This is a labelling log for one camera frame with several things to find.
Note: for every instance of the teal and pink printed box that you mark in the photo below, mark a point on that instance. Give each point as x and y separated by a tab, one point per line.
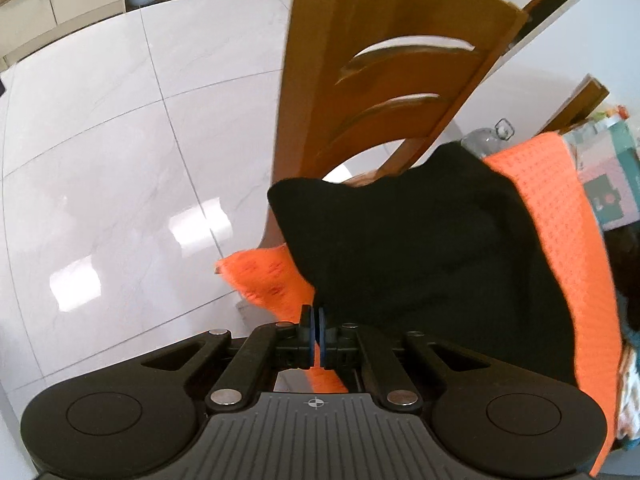
610	175

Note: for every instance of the black garment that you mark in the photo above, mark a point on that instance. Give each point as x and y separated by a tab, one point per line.
425	260

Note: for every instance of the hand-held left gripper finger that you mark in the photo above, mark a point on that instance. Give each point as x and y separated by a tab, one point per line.
311	332
322	332

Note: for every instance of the white cloth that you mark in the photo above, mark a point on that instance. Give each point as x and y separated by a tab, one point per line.
630	390

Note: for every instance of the orange waffle tablecloth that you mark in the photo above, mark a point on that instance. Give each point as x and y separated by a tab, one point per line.
565	220

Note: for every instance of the teal knit sweater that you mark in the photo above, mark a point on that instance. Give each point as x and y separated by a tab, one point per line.
631	317

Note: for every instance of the beige floor cabinet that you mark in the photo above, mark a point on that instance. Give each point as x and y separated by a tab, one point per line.
65	0

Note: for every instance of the clear plastic bottle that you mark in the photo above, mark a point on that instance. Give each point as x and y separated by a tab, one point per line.
480	140

